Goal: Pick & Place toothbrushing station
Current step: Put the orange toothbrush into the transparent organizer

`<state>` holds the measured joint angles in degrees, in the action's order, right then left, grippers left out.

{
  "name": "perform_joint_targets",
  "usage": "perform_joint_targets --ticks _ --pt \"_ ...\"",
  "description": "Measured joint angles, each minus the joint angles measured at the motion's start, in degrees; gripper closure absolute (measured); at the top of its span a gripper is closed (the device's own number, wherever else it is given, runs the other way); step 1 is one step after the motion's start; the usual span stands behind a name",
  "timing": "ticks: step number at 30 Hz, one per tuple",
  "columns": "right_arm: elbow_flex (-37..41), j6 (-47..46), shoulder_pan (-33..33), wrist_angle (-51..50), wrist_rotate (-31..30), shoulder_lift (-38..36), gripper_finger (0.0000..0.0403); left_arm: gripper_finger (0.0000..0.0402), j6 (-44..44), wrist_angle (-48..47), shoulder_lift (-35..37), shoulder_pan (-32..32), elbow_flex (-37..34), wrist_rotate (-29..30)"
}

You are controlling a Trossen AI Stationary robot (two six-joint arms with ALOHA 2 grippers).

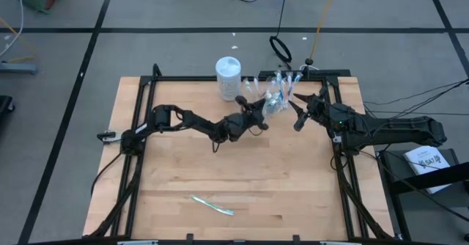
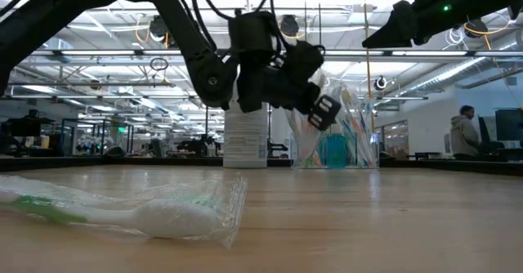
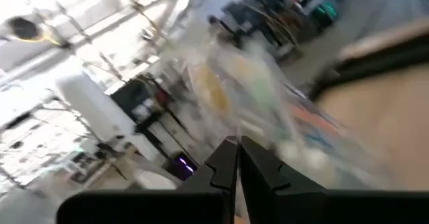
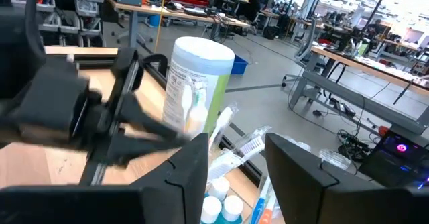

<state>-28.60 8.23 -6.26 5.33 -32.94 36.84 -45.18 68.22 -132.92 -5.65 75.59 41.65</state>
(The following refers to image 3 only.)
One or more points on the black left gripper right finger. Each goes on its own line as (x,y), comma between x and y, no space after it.
(335,207)

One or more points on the wooden table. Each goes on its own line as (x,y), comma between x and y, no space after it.
(368,66)

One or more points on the clear plastic cup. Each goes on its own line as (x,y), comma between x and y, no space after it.
(254,93)

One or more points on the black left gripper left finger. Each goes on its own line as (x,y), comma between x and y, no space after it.
(151,207)

